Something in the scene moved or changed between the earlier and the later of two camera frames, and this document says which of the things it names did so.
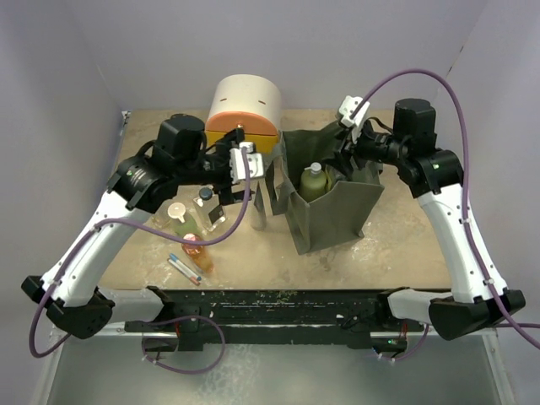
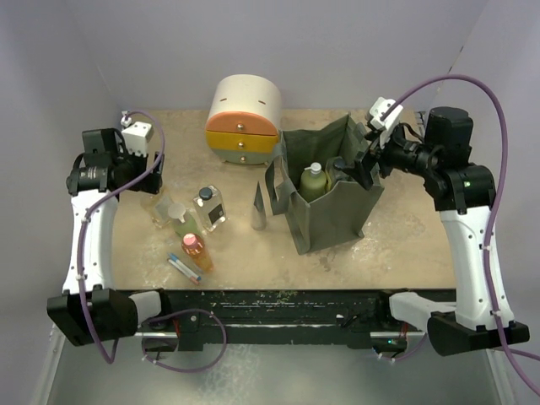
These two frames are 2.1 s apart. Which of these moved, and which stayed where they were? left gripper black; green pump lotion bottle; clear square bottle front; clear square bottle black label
Moved: left gripper black
Stayed: clear square bottle front; clear square bottle black label; green pump lotion bottle
